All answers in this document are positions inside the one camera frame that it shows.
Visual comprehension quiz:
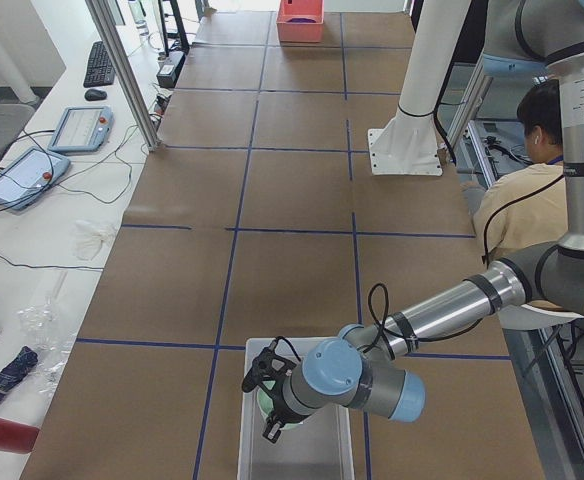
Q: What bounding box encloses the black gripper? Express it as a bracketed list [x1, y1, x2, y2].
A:
[241, 337, 302, 443]

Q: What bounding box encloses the light green bowl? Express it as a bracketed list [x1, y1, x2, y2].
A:
[257, 387, 302, 430]

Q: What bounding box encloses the purple cloth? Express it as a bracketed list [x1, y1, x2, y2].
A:
[286, 17, 317, 24]

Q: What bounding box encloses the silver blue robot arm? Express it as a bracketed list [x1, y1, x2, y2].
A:
[242, 1, 584, 442]

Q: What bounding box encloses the clear plastic storage box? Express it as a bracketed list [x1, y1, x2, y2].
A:
[236, 336, 356, 480]

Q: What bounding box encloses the black power box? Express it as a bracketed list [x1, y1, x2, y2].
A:
[156, 51, 186, 89]

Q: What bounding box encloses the clear crumpled plastic wrap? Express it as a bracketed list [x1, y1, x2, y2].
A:
[17, 300, 76, 398]

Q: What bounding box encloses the white crumpled cloth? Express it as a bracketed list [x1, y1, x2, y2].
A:
[73, 220, 117, 260]

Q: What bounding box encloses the folded dark blue umbrella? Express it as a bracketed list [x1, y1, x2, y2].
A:
[0, 346, 38, 403]

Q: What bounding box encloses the white chair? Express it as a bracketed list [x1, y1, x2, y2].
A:
[496, 302, 584, 371]

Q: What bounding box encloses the red bottle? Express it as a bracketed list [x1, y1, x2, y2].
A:
[0, 418, 40, 454]

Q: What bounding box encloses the seated person beige shirt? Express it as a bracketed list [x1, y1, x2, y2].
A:
[461, 79, 568, 261]

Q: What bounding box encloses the lower teach pendant tablet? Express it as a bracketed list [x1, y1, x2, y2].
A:
[0, 147, 71, 210]

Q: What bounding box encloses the teach pendant tablet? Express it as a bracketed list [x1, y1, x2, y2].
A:
[48, 106, 114, 154]
[0, 147, 71, 210]

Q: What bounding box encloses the upper teach pendant tablet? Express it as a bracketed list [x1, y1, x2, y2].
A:
[48, 106, 114, 154]

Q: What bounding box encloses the black computer mouse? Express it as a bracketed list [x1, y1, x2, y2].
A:
[84, 88, 108, 102]

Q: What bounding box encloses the black keyboard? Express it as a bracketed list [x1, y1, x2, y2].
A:
[83, 41, 115, 88]

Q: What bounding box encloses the pink plastic tray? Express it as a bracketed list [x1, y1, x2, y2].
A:
[276, 0, 324, 43]

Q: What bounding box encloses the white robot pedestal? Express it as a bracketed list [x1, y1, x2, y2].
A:
[368, 1, 472, 177]

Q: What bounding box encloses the aluminium frame post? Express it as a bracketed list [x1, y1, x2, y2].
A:
[85, 0, 160, 152]

